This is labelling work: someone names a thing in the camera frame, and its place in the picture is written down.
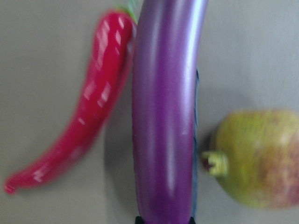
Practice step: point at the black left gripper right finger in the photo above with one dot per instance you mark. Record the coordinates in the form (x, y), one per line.
(192, 221)

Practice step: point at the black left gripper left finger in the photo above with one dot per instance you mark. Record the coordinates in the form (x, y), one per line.
(138, 220)

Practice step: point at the red yellow pomegranate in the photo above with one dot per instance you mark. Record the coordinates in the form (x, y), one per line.
(254, 156)

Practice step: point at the red chili pepper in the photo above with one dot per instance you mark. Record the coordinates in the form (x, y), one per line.
(109, 66)

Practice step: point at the purple eggplant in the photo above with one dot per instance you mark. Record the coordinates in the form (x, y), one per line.
(163, 108)

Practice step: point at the blue tape line lengthwise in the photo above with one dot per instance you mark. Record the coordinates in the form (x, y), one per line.
(195, 150)

